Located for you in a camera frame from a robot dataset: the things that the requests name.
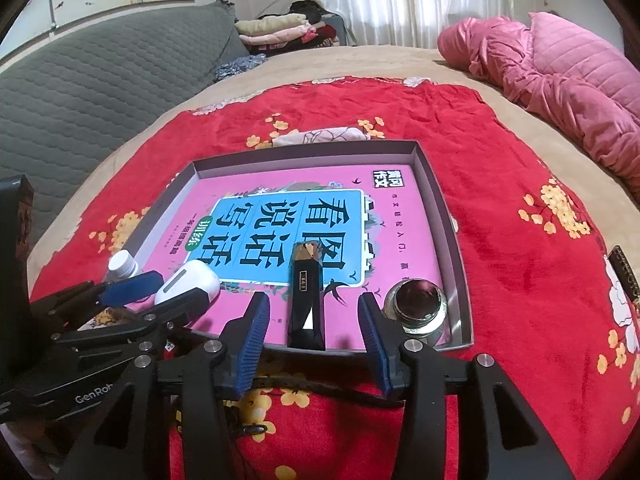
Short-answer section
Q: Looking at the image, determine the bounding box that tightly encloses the grey cardboard box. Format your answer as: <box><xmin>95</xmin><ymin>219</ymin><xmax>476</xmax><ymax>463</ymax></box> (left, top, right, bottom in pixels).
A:
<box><xmin>125</xmin><ymin>141</ymin><xmax>473</xmax><ymax>356</ymax></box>

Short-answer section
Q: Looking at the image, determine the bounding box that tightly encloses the blue patterned cloth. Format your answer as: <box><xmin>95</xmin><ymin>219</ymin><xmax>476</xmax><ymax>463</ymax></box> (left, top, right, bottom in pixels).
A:
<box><xmin>214</xmin><ymin>54</ymin><xmax>268</xmax><ymax>81</ymax></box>

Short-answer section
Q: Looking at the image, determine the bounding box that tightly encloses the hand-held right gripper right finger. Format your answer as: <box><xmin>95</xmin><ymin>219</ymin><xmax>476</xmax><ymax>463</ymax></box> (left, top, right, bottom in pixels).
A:
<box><xmin>357</xmin><ymin>291</ymin><xmax>576</xmax><ymax>480</ymax></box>

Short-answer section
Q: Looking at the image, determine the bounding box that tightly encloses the red floral blanket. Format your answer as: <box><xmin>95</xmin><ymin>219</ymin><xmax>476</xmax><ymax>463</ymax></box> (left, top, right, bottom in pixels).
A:
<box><xmin>30</xmin><ymin>76</ymin><xmax>640</xmax><ymax>480</ymax></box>

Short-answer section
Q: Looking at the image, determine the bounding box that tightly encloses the grey quilted headboard cover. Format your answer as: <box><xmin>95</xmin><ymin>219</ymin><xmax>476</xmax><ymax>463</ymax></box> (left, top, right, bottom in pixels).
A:
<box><xmin>0</xmin><ymin>0</ymin><xmax>248</xmax><ymax>261</ymax></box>

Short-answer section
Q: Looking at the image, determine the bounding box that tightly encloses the white curtain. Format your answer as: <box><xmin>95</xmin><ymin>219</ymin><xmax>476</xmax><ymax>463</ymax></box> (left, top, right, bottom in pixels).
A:
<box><xmin>320</xmin><ymin>0</ymin><xmax>516</xmax><ymax>51</ymax></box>

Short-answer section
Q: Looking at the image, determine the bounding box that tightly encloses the beige bedsheet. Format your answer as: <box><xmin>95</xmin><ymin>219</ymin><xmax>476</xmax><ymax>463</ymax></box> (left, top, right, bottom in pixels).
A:
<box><xmin>0</xmin><ymin>45</ymin><xmax>640</xmax><ymax>480</ymax></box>

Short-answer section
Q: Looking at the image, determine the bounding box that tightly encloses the black yellow wristwatch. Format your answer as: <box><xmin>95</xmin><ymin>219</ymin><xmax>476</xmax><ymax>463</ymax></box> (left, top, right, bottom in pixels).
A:
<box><xmin>250</xmin><ymin>375</ymin><xmax>408</xmax><ymax>407</ymax></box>

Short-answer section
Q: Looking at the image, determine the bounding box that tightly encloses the small white bottle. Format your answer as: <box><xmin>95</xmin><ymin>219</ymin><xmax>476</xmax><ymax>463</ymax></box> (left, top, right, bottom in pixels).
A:
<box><xmin>102</xmin><ymin>250</ymin><xmax>142</xmax><ymax>283</ymax></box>

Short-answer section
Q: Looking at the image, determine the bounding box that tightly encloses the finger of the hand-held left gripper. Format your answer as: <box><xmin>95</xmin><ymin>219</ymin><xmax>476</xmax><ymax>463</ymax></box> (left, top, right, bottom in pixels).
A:
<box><xmin>50</xmin><ymin>297</ymin><xmax>211</xmax><ymax>361</ymax></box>
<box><xmin>30</xmin><ymin>270</ymin><xmax>165</xmax><ymax>313</ymax></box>

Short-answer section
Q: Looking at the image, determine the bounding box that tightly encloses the white earbuds case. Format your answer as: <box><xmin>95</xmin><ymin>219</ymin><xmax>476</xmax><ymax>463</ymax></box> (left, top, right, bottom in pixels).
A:
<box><xmin>154</xmin><ymin>260</ymin><xmax>222</xmax><ymax>311</ymax></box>

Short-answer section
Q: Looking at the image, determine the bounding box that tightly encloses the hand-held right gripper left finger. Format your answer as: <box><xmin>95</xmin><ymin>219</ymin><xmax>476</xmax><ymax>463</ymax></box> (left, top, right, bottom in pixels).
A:
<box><xmin>65</xmin><ymin>291</ymin><xmax>273</xmax><ymax>480</ymax></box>

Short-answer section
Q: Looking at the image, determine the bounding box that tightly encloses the pink book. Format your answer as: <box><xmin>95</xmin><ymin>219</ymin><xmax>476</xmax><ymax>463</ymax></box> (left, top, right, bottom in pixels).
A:
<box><xmin>140</xmin><ymin>164</ymin><xmax>456</xmax><ymax>346</ymax></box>

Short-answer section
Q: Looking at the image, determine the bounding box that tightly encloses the pile of folded clothes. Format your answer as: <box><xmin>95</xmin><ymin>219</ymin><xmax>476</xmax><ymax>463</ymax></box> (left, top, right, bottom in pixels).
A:
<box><xmin>235</xmin><ymin>0</ymin><xmax>351</xmax><ymax>53</ymax></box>

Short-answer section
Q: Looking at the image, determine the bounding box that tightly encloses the pink quilt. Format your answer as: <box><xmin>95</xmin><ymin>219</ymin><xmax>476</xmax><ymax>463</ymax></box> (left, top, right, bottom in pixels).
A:
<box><xmin>437</xmin><ymin>11</ymin><xmax>640</xmax><ymax>191</ymax></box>

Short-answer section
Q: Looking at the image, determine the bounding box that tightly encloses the small glass jar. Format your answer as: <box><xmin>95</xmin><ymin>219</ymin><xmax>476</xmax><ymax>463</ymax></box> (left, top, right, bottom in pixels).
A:
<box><xmin>382</xmin><ymin>280</ymin><xmax>449</xmax><ymax>341</ymax></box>

